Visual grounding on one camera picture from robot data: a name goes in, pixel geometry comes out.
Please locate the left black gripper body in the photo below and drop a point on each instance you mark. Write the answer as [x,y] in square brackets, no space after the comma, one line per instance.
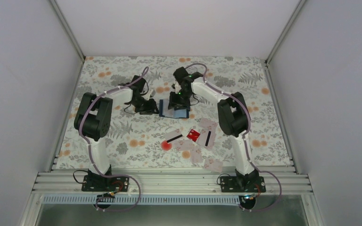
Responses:
[142,107]

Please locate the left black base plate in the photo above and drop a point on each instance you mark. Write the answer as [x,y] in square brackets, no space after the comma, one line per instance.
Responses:
[106,186]

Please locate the floral card near rail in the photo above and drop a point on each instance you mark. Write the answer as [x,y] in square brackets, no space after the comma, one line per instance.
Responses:
[213,165]

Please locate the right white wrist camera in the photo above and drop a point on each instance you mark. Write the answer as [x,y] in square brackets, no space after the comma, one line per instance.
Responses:
[175,87]

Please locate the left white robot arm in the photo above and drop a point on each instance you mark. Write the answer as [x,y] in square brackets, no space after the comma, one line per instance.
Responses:
[93,119]

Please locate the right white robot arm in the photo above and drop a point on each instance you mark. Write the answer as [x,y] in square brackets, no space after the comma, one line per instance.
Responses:
[233,116]

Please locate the grey slotted cable duct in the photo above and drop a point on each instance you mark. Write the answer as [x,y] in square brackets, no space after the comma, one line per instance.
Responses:
[145,199]

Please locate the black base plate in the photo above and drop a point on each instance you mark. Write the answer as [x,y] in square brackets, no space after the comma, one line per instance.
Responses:
[106,186]
[229,184]

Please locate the aluminium rail frame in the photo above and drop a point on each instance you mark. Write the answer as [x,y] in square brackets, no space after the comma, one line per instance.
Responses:
[182,181]

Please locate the floral card in middle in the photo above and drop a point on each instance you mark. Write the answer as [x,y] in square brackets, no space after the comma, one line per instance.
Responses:
[196,156]

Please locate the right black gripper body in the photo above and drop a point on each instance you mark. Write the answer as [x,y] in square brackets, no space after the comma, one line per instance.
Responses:
[182,100]

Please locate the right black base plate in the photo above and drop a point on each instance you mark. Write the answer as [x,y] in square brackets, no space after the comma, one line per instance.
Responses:
[229,184]

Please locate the floral patterned table mat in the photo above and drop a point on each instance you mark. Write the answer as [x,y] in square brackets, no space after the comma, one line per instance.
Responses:
[134,140]

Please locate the red credit card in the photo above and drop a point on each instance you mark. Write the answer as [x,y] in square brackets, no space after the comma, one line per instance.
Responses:
[193,135]

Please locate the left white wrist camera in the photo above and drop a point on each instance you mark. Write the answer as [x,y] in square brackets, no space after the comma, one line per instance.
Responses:
[151,93]

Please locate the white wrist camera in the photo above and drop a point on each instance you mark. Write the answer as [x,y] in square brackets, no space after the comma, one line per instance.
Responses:
[151,93]
[175,87]

